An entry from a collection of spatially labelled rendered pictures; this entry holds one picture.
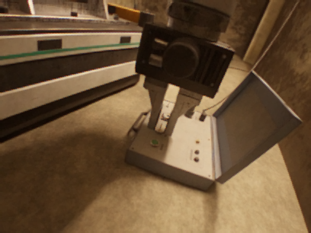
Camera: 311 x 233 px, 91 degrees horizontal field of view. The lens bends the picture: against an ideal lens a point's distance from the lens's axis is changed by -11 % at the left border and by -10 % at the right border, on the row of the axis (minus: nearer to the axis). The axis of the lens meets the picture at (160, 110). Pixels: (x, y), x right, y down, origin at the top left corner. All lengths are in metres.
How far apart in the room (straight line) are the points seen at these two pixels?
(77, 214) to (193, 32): 0.49
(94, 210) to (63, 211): 0.07
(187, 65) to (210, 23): 0.12
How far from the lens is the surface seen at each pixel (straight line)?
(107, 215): 0.47
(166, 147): 0.56
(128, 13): 1.01
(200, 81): 0.44
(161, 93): 0.50
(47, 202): 0.50
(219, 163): 0.59
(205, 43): 0.42
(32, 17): 0.61
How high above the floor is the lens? 0.43
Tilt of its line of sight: 31 degrees down
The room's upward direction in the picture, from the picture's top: 17 degrees clockwise
